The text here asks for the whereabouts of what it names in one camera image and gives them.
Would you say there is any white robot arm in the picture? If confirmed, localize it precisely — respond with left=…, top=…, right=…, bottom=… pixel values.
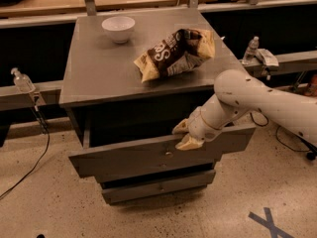
left=172, top=69, right=317, bottom=151

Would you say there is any grey bottom drawer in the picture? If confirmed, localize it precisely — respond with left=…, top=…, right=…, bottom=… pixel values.
left=102, top=170, right=216, bottom=204

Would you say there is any brown yellow chip bag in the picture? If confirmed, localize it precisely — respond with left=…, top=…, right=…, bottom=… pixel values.
left=134, top=29, right=215, bottom=82

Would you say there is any grey drawer cabinet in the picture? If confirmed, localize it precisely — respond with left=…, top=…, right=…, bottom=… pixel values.
left=58, top=7, right=254, bottom=205

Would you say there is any grey top drawer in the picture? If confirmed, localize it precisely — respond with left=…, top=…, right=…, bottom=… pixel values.
left=69, top=123, right=256, bottom=182

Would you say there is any black chair base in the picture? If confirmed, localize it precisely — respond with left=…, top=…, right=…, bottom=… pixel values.
left=301, top=139, right=317, bottom=161

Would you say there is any grey drawer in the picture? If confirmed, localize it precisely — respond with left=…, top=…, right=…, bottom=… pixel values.
left=93, top=161, right=219, bottom=184
left=69, top=123, right=256, bottom=182
left=102, top=170, right=216, bottom=204

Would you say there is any white paper tag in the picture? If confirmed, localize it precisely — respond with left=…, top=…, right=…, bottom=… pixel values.
left=256, top=49, right=279, bottom=66

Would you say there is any clear plastic water bottle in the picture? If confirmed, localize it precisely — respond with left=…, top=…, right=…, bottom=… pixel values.
left=242, top=36, right=260, bottom=65

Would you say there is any white ceramic bowl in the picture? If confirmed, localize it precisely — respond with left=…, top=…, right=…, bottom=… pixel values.
left=101, top=16, right=136, bottom=44

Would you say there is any grey metal rail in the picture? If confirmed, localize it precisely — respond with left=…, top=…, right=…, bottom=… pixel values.
left=0, top=80, right=62, bottom=111

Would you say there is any black cable left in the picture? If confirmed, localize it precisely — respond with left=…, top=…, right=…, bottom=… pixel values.
left=0, top=92, right=51, bottom=200

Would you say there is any clear sanitizer pump bottle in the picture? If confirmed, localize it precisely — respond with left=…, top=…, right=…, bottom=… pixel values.
left=11, top=67, right=36, bottom=93

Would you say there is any grey middle drawer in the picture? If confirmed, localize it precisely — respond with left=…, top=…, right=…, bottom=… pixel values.
left=93, top=161, right=219, bottom=184

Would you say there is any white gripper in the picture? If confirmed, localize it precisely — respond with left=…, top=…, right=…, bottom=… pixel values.
left=172, top=107, right=221, bottom=151

